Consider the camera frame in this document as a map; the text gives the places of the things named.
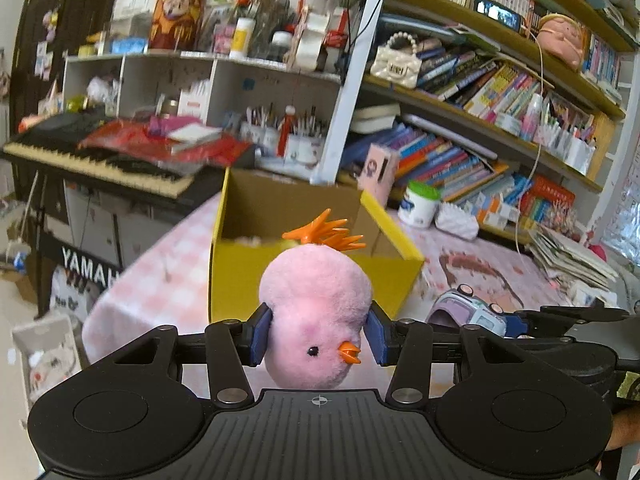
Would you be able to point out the pink purple pouch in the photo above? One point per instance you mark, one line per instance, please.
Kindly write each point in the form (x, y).
(172, 124)

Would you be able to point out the white notebook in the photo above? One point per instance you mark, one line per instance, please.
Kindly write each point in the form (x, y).
(192, 136)

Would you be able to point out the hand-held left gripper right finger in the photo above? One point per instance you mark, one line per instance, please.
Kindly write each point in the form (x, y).
(376, 337)

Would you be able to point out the pink chick plush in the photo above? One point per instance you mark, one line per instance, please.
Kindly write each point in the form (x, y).
(310, 300)

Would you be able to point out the pink pig plush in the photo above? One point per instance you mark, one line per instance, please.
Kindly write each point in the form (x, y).
(562, 37)

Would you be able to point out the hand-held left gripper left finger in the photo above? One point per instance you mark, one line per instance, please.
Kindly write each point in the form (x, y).
(257, 336)

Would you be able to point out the white box red label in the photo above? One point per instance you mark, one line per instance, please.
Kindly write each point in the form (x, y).
(194, 105)

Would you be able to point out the purple white toy car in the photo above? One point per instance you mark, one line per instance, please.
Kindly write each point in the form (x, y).
(467, 310)

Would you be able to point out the white crate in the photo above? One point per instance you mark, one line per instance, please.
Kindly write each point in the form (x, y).
(47, 360)

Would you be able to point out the row of colourful books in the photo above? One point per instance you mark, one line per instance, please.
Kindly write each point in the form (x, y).
(480, 85)

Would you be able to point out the stack of thick books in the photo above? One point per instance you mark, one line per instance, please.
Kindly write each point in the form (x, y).
(375, 117)

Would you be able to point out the white pen cup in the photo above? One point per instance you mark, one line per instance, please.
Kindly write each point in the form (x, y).
(305, 147)
(257, 132)

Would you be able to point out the wooden bookshelf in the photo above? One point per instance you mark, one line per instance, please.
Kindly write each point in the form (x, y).
(450, 105)

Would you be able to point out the long row of blue books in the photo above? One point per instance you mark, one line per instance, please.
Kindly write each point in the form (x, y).
(440, 160)

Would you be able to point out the pink cartoon print box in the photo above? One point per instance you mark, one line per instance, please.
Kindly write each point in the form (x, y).
(378, 175)

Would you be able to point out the white bottle yellow label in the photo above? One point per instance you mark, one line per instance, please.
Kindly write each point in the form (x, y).
(241, 40)

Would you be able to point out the yellow cardboard box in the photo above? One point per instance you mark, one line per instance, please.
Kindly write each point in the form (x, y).
(235, 282)

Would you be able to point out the person's right forearm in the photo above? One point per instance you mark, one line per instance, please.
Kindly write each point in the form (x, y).
(625, 427)

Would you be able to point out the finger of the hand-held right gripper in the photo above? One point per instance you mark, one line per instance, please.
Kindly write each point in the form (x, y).
(585, 312)
(515, 324)

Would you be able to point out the red white doll ornament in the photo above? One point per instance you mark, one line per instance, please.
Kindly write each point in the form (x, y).
(287, 130)

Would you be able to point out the white shelf unit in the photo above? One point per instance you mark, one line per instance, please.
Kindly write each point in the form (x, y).
(235, 85)

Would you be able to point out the black photo frame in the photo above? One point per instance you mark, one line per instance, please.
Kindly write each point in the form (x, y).
(497, 11)

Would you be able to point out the black electronic keyboard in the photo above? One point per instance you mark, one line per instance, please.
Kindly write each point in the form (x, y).
(75, 157)

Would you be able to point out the dark brown board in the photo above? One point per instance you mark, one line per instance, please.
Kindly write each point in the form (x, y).
(75, 5)

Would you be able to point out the fortune god figurine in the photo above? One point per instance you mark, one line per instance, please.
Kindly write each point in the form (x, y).
(177, 20)

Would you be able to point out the white plush toy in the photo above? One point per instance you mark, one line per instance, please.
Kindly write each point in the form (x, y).
(102, 91)

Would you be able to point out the keyboard stand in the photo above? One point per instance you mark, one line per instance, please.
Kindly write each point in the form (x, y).
(90, 260)

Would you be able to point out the red fabric pile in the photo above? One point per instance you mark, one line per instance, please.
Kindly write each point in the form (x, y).
(125, 140)

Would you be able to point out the white canister green lid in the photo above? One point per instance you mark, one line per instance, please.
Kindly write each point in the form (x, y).
(419, 207)

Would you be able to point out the dark jar white lid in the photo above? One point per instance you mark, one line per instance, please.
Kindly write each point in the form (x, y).
(280, 47)

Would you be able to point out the blue box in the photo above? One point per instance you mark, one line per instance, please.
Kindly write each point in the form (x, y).
(129, 46)

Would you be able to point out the white wall switch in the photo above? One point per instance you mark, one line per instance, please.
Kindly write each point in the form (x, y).
(136, 2)

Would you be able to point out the stack of magazines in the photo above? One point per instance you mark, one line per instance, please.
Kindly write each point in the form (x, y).
(570, 260)

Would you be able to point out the white roll holder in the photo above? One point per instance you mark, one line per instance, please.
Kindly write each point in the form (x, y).
(310, 40)

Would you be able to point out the white desk organizer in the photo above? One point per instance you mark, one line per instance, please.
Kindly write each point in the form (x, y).
(570, 142)

